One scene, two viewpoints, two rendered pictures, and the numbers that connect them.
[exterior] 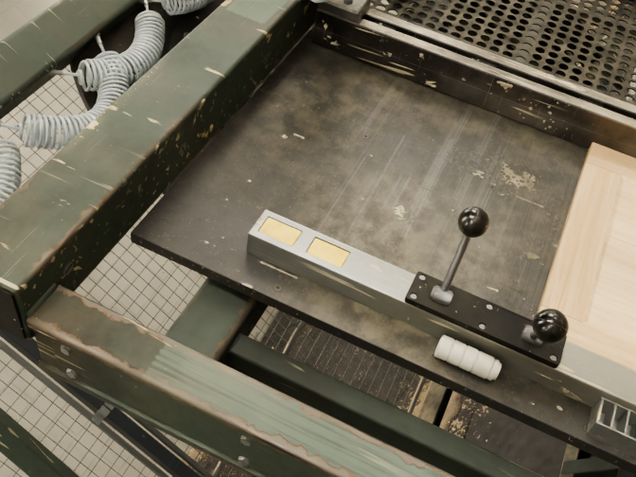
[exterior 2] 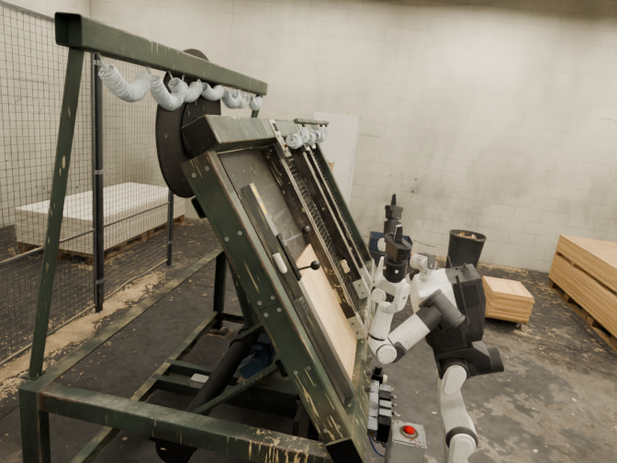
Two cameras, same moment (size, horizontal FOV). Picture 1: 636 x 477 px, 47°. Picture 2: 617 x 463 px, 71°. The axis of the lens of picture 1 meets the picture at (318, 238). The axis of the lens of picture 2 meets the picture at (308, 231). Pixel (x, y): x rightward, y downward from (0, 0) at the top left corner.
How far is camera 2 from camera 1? 103 cm
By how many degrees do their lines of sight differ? 39
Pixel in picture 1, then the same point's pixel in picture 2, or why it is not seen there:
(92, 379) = (199, 182)
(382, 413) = not seen: hidden behind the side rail
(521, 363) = (289, 275)
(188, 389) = (237, 208)
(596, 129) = (314, 241)
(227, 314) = not seen: hidden behind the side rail
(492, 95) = (297, 209)
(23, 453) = (62, 182)
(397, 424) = not seen: hidden behind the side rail
